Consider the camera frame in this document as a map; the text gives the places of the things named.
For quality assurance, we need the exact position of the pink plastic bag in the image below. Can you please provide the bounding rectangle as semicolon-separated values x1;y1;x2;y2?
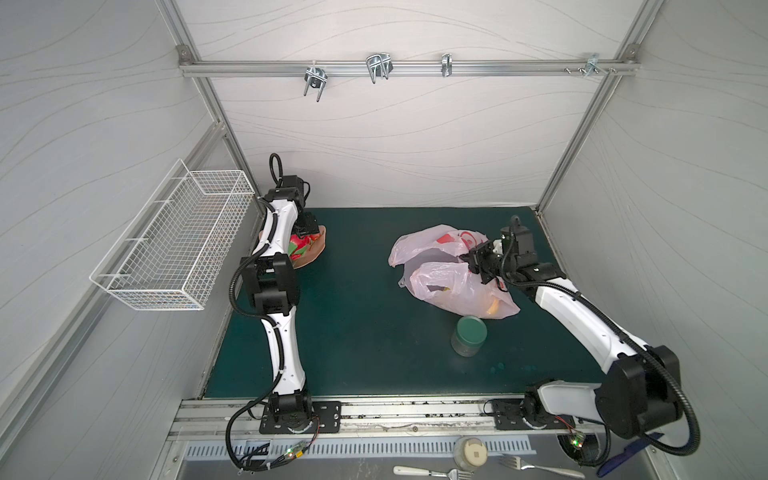
388;224;520;320

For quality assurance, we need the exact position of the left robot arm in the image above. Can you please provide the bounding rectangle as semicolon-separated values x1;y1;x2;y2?
235;181;317;423

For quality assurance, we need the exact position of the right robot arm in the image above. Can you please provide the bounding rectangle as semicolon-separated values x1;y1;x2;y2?
460;240;685;439

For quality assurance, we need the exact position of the red dragon fruit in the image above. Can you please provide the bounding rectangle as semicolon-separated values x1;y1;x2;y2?
288;234;322;262

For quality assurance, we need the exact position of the pink fruit bowl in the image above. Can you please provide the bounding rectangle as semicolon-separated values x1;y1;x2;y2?
288;225;327;269

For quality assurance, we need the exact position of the clear jar green lid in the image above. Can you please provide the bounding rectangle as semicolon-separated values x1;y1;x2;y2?
450;316;488;358

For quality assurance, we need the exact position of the metal hook clamp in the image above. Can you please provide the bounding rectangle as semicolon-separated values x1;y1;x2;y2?
303;64;328;102
365;53;393;84
441;53;453;78
564;53;618;78

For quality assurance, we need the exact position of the silver fork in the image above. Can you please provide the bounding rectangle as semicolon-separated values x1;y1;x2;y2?
500;454;586;480

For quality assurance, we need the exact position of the blue knife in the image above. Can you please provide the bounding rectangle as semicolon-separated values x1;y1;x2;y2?
596;438;651;478

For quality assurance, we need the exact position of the white vent strip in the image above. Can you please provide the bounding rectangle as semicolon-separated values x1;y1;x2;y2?
184;434;536;461

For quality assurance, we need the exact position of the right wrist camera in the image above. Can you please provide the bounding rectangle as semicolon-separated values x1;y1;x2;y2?
510;223;538;269

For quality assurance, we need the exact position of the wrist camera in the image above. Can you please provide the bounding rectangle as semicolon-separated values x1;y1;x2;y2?
510;223;538;269
277;175;311;199

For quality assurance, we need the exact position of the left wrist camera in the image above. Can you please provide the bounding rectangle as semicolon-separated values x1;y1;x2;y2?
277;175;311;199

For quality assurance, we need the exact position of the left black cable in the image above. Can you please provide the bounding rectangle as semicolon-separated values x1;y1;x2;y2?
224;152;325;473

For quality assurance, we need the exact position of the black cable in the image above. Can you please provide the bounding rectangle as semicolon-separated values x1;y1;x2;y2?
224;152;325;473
501;215;702;468

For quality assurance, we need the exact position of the right black cable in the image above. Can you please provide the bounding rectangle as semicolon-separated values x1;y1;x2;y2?
501;215;702;468

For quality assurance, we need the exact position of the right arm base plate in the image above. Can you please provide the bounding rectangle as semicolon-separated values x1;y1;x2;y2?
490;396;575;431

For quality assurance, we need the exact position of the white wire basket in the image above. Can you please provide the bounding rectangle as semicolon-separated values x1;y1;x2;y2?
89;159;255;311

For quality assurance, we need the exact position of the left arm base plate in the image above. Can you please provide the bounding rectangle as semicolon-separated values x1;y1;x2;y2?
259;401;342;435

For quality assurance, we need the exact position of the metal crossbar rail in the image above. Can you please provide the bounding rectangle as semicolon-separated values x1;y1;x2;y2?
180;57;640;78

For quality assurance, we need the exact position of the white handled fork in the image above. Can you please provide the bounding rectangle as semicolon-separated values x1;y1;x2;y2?
392;465;474;480

